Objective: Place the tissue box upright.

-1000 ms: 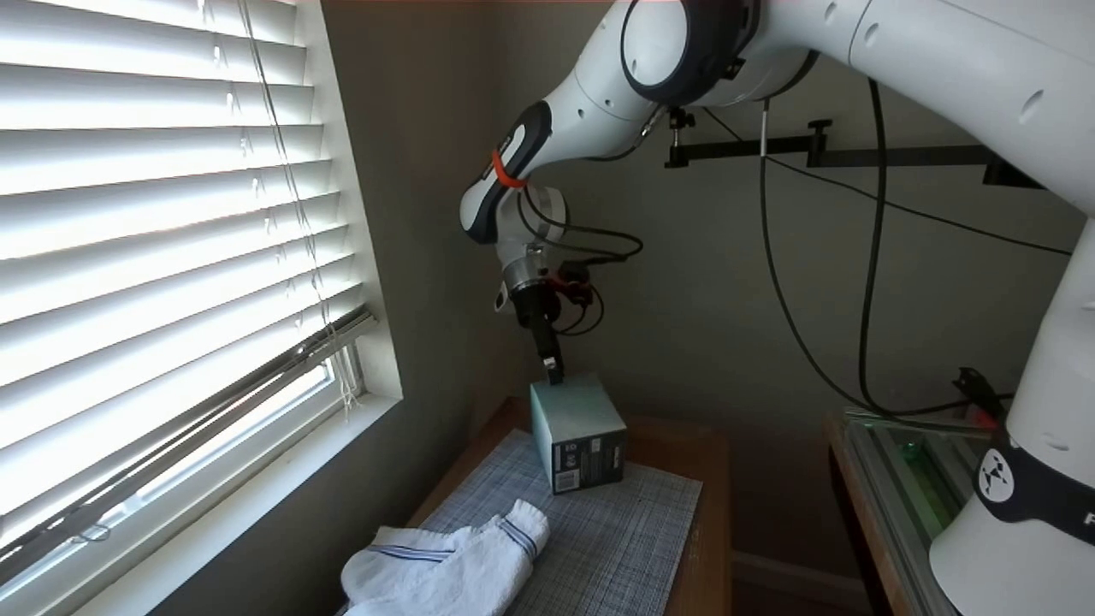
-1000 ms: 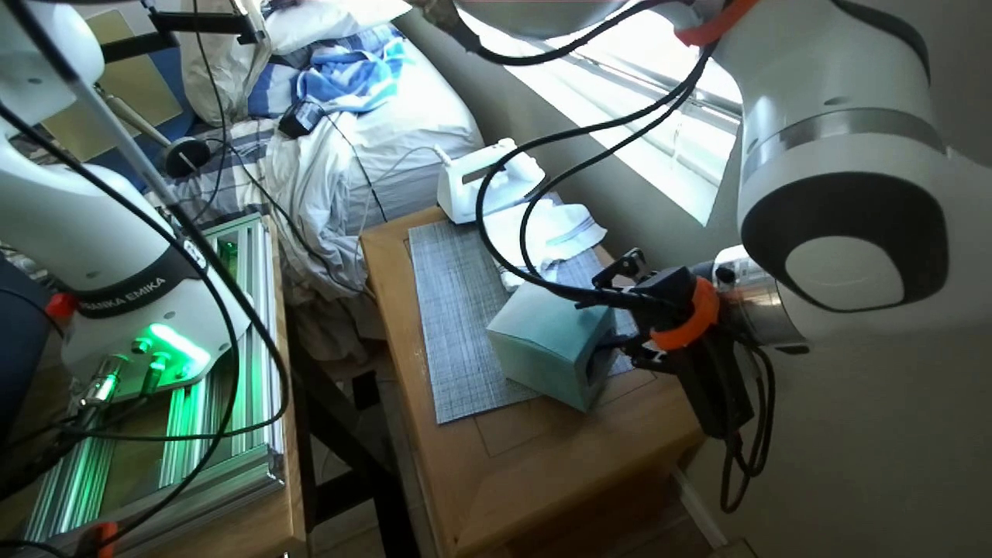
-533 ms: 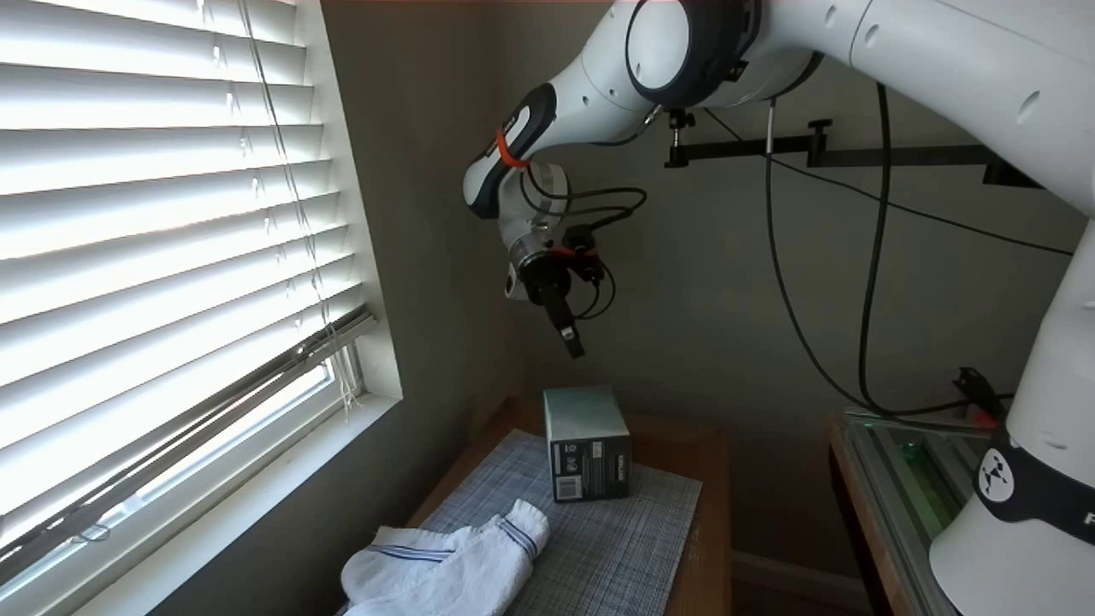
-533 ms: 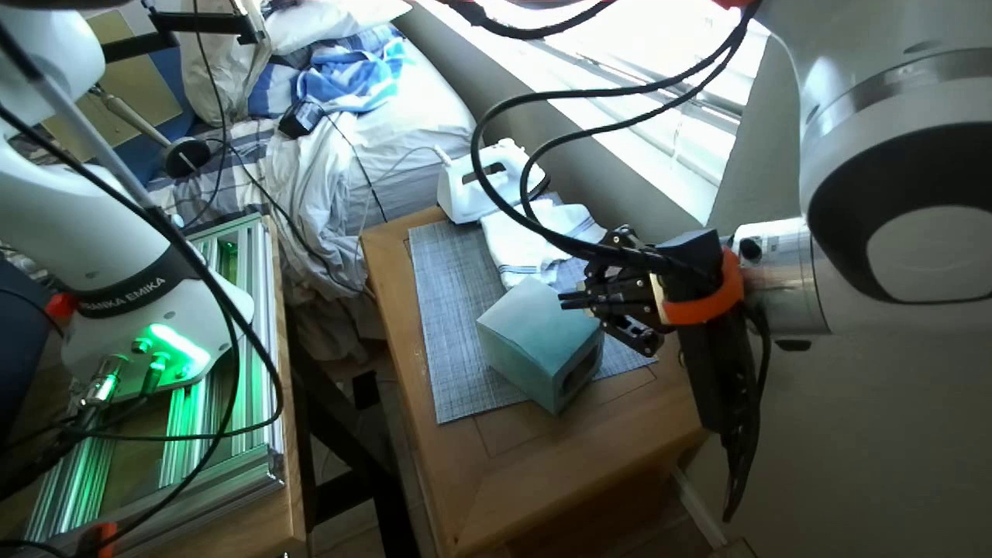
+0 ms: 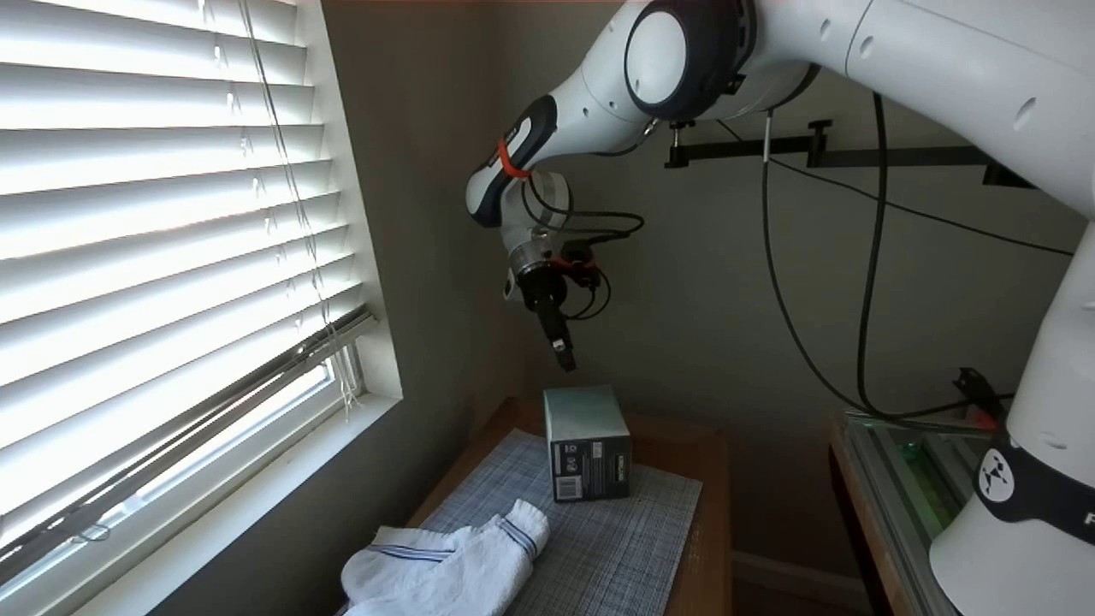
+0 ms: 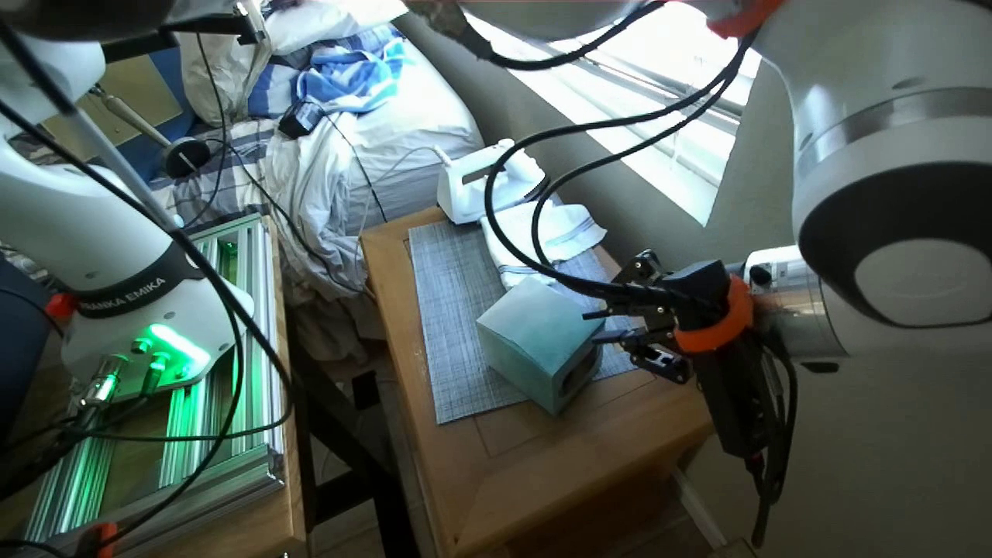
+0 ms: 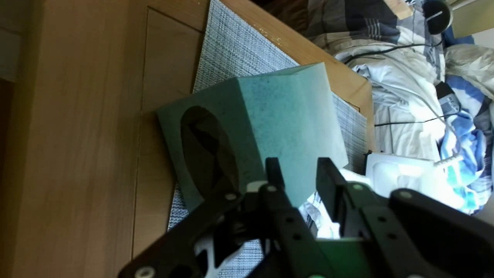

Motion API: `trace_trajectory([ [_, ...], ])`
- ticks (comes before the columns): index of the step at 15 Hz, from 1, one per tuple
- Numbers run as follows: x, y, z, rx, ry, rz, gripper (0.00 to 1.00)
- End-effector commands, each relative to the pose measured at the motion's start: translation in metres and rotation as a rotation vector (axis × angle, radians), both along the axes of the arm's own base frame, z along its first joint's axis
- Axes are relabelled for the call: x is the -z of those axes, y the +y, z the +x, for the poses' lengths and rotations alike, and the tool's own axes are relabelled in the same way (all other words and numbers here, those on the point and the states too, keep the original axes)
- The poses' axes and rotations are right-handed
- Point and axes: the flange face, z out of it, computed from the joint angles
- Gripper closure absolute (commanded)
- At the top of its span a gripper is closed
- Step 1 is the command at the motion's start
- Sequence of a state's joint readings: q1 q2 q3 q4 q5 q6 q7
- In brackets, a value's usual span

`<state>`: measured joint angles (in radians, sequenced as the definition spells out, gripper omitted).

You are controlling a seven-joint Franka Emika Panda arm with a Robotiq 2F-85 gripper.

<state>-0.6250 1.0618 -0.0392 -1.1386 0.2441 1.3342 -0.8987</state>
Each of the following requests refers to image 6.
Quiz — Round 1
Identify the dark wooden frame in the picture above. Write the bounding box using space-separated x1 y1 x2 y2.
286 303 420 558

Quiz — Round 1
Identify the wooden nightstand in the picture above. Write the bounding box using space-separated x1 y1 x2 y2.
359 206 752 558

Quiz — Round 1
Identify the blue-grey woven placemat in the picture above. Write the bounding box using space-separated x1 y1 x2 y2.
407 217 641 429

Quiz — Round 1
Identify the tan flat board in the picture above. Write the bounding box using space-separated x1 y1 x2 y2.
58 43 194 166

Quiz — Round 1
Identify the blue white striped fabric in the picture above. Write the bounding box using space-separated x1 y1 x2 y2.
246 26 411 141

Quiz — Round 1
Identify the black gripper orange mount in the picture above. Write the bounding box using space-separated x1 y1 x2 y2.
581 244 759 388

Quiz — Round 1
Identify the black stand bar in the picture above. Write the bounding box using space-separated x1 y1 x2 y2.
100 9 261 63

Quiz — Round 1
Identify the white bed duvet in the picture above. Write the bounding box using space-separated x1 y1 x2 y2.
167 0 489 303

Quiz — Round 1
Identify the white clothes iron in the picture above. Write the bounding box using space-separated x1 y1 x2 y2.
434 138 545 231

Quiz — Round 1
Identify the teal white tissue box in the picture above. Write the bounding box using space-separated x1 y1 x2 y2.
473 275 612 420

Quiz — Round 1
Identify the dark blue object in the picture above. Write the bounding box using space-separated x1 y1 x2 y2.
0 259 57 447

